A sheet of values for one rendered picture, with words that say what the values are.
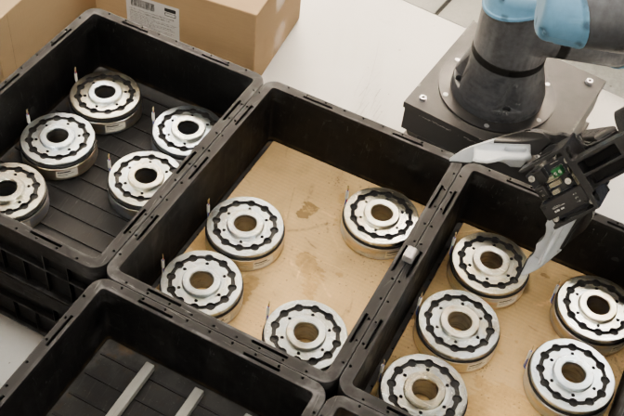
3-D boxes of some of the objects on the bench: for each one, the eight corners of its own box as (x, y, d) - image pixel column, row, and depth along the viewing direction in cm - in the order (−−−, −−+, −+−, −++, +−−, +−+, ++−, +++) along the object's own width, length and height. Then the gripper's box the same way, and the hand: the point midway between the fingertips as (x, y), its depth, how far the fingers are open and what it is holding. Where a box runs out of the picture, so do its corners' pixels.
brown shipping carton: (98, 39, 174) (91, -36, 163) (155, -26, 189) (152, -99, 177) (253, 89, 169) (256, 15, 157) (299, 18, 183) (305, -55, 171)
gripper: (583, 60, 93) (419, 157, 103) (692, 235, 93) (517, 315, 103) (598, 45, 100) (444, 137, 110) (699, 208, 101) (536, 284, 111)
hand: (486, 215), depth 109 cm, fingers open, 14 cm apart
